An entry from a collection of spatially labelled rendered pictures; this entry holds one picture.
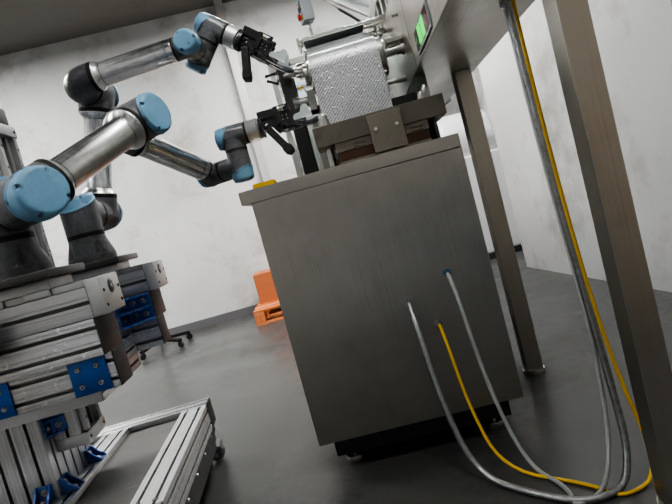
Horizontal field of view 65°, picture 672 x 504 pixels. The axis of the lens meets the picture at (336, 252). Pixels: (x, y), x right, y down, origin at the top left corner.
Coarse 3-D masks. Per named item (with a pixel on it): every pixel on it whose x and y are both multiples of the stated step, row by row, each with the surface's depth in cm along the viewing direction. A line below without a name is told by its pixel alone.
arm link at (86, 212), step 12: (72, 204) 169; (84, 204) 171; (96, 204) 176; (60, 216) 171; (72, 216) 169; (84, 216) 170; (96, 216) 174; (72, 228) 170; (84, 228) 170; (96, 228) 173
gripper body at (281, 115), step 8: (264, 112) 178; (272, 112) 178; (280, 112) 177; (288, 112) 177; (264, 120) 178; (272, 120) 178; (280, 120) 176; (288, 120) 177; (264, 128) 178; (280, 128) 176; (288, 128) 177; (264, 136) 179
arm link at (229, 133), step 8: (224, 128) 178; (232, 128) 177; (240, 128) 177; (216, 136) 177; (224, 136) 177; (232, 136) 177; (240, 136) 177; (216, 144) 179; (224, 144) 178; (232, 144) 177; (240, 144) 178
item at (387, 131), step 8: (384, 112) 156; (392, 112) 156; (368, 120) 156; (376, 120) 156; (384, 120) 156; (392, 120) 156; (400, 120) 156; (376, 128) 156; (384, 128) 156; (392, 128) 156; (400, 128) 156; (376, 136) 157; (384, 136) 157; (392, 136) 157; (400, 136) 157; (376, 144) 157; (384, 144) 157; (392, 144) 157; (400, 144) 157; (376, 152) 157
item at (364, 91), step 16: (336, 80) 177; (352, 80) 177; (368, 80) 177; (384, 80) 176; (320, 96) 178; (336, 96) 177; (352, 96) 177; (368, 96) 177; (384, 96) 177; (336, 112) 178; (352, 112) 178; (368, 112) 178
